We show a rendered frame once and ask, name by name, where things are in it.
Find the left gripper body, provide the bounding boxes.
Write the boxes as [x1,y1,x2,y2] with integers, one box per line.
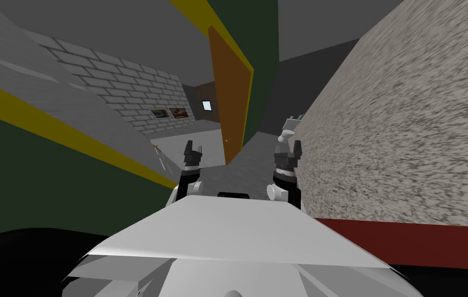
[183,150,203,168]

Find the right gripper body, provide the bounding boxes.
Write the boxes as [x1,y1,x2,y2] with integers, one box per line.
[273,152,301,171]

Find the brown door leaf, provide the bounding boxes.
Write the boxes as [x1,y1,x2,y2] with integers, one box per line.
[207,24,255,167]

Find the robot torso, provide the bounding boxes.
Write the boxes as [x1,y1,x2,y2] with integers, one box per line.
[62,191,424,297]

